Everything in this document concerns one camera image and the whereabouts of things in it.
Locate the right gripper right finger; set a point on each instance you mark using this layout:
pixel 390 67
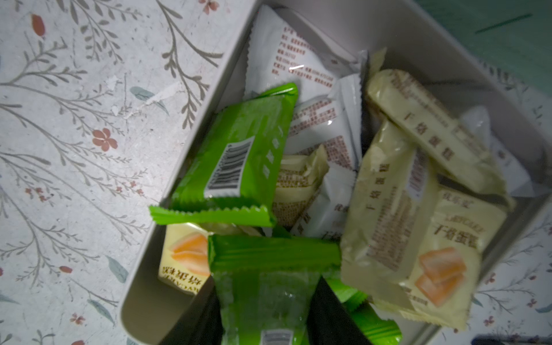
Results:
pixel 328 322

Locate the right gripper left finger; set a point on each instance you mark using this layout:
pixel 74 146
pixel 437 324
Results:
pixel 201 321

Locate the green cookie packet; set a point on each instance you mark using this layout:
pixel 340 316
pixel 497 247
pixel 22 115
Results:
pixel 265 284
pixel 233 177

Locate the yellow cookie packet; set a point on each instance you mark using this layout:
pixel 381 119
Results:
pixel 447 268

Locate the white cookie packet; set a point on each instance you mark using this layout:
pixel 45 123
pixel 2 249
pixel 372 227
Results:
pixel 279 53

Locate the pale yellow packet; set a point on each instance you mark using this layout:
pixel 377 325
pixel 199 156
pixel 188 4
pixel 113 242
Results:
pixel 391 206

